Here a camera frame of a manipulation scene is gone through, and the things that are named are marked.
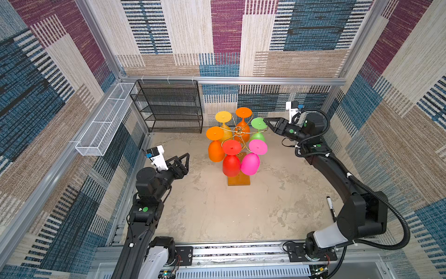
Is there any black mesh shelf unit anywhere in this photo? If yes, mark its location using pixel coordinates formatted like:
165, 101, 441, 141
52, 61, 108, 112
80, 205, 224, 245
130, 80, 203, 134

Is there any white wire wall basket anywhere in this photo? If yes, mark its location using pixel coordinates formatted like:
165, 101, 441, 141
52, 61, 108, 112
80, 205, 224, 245
75, 83, 136, 156

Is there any orange front wine glass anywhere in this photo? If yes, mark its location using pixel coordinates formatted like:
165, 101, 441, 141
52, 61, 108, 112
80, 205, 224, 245
206, 126, 225, 162

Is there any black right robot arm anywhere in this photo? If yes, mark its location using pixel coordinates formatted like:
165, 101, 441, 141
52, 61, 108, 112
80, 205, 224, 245
263, 109, 411, 260

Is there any gold wire glass rack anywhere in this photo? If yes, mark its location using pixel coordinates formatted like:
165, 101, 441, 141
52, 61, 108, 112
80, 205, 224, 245
221, 115, 255, 186

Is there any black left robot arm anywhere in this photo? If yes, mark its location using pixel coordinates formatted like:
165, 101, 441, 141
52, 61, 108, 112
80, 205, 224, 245
112, 153, 190, 279

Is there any black marker pen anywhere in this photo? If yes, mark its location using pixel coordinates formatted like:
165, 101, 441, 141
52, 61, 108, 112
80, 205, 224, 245
326, 196, 337, 222

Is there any red plastic wine glass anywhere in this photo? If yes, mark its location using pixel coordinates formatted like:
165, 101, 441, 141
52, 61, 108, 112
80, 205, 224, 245
223, 139, 242, 177

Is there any orange wine glass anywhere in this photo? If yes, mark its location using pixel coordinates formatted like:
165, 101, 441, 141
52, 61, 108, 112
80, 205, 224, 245
235, 107, 253, 143
206, 126, 225, 162

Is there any green plastic wine glass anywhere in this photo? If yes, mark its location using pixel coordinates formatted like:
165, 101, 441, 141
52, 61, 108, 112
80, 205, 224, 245
250, 117, 268, 142

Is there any pink plastic wine glass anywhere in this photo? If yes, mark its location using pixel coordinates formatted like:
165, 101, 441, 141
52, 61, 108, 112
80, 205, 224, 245
240, 139, 268, 176

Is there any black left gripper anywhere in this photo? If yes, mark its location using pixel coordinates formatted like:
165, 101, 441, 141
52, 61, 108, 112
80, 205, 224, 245
153, 153, 189, 203

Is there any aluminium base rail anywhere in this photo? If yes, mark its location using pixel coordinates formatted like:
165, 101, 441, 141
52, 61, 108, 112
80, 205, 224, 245
86, 239, 394, 279

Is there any orange back wine glass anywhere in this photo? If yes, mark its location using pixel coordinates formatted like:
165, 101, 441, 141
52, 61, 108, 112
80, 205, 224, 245
235, 107, 253, 143

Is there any yellow plastic wine glass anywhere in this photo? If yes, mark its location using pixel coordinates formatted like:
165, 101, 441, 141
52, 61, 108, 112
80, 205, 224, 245
216, 111, 233, 143

